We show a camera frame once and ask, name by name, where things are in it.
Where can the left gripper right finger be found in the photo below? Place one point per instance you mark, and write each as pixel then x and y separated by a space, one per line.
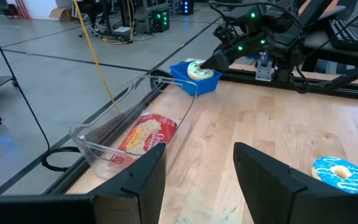
pixel 278 199

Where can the red popcorn packet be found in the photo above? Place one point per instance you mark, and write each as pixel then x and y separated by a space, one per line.
pixel 148 133

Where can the computer tower green lights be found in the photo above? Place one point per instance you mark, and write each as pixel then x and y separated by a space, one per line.
pixel 160 20

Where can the mint frosted toy donut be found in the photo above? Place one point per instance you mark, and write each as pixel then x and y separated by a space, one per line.
pixel 197 74

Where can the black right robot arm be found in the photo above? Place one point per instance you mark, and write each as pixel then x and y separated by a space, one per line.
pixel 284 31

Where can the clear plastic bin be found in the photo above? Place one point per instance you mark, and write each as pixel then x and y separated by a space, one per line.
pixel 82 137

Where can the cardboard box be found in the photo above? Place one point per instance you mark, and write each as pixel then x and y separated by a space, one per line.
pixel 61 14

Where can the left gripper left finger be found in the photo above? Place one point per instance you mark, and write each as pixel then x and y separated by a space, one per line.
pixel 73 208

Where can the black computer keyboard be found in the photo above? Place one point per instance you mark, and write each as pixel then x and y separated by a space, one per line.
pixel 353 34

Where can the blue plastic basket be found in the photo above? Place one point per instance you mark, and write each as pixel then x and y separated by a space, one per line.
pixel 197 87

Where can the blue frosted toy donut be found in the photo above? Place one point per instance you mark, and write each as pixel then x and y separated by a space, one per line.
pixel 325 169

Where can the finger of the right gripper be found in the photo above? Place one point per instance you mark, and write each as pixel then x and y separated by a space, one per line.
pixel 217 60

